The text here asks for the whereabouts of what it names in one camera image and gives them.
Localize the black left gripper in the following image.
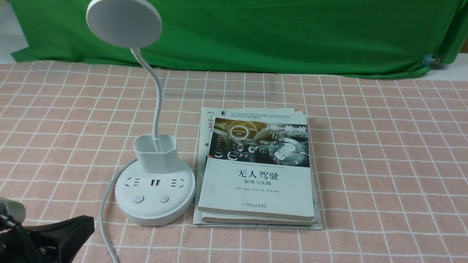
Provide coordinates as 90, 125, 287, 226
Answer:
0, 215, 95, 263

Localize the white desk lamp with sockets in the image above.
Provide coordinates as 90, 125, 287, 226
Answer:
86, 0, 196, 226

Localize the bottom book in stack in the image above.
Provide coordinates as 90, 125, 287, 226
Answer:
193, 107, 323, 231

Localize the top autonomous driving book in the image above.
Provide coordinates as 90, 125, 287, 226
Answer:
198, 113, 316, 221

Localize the green backdrop cloth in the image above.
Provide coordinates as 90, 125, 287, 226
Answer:
9, 0, 468, 80

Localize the pink checkered tablecloth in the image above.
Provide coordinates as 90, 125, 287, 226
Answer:
0, 61, 468, 263

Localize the blue binder clip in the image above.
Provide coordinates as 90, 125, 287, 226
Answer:
421, 54, 440, 67

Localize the white lamp power cable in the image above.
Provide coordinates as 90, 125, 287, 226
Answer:
99, 157, 138, 263

